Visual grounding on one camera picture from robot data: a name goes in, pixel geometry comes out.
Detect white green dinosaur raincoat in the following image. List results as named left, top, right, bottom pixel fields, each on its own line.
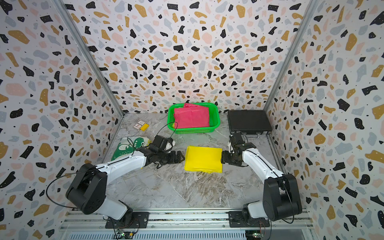
left=111, top=136, right=152, bottom=161

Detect aluminium front rail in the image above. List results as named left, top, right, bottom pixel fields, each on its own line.
left=59, top=209, right=317, bottom=240

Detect green plastic basket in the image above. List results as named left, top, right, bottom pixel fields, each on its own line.
left=167, top=103, right=220, bottom=134

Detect black hard case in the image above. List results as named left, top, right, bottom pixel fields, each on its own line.
left=228, top=110, right=272, bottom=135

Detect small card packets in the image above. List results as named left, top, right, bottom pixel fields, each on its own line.
left=134, top=121, right=149, bottom=132

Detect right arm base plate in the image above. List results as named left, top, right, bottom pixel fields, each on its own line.
left=228, top=211, right=270, bottom=228

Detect plain yellow raincoat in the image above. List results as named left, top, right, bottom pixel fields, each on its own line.
left=184, top=146, right=223, bottom=174

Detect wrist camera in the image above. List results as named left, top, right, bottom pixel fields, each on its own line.
left=152, top=135, right=175, bottom=152
left=229, top=132, right=246, bottom=148

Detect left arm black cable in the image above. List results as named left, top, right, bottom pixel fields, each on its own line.
left=45, top=121, right=179, bottom=210

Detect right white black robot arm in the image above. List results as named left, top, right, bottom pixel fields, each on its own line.
left=221, top=143, right=303, bottom=222

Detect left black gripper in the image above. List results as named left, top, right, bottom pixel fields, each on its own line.
left=157, top=150, right=186, bottom=165

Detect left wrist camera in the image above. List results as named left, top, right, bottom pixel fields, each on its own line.
left=152, top=135, right=175, bottom=152

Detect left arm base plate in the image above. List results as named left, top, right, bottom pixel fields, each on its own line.
left=105, top=212, right=150, bottom=230

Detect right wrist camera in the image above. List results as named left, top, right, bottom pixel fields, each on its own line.
left=229, top=132, right=246, bottom=148

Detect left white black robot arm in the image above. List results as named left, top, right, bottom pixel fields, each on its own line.
left=66, top=147, right=185, bottom=221

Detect pink raincoat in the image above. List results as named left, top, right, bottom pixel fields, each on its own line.
left=174, top=103, right=210, bottom=129

